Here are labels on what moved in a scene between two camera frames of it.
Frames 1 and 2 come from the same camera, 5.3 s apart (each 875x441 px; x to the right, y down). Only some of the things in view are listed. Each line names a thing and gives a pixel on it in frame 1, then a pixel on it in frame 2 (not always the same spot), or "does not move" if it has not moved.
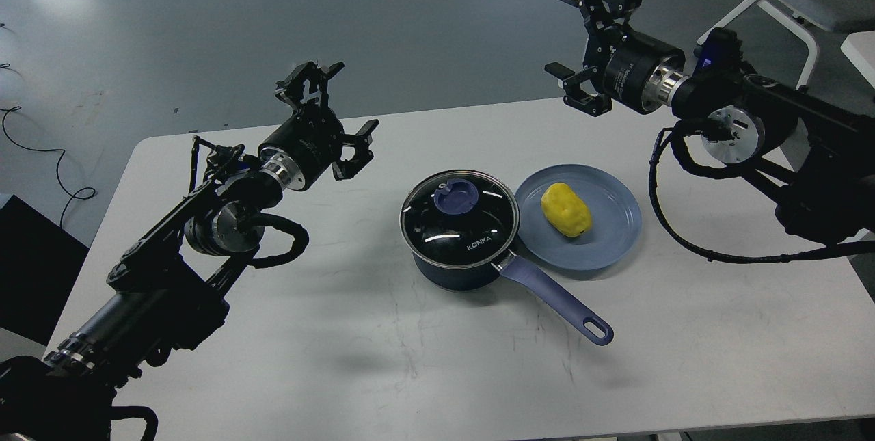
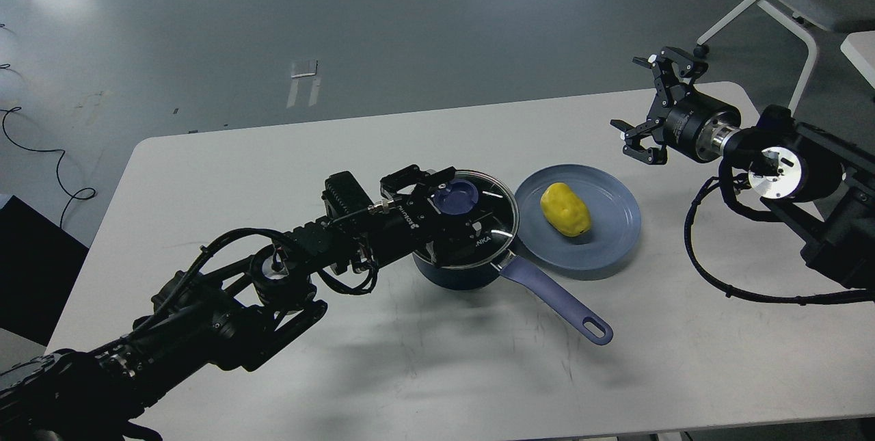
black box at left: x=39 y=262 does not move
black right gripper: x=637 y=70 -> x=694 y=126
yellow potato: x=565 y=210 does not move
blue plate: x=616 y=219 does not move
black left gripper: x=311 y=141 -> x=398 y=228
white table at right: x=860 y=47 does not move
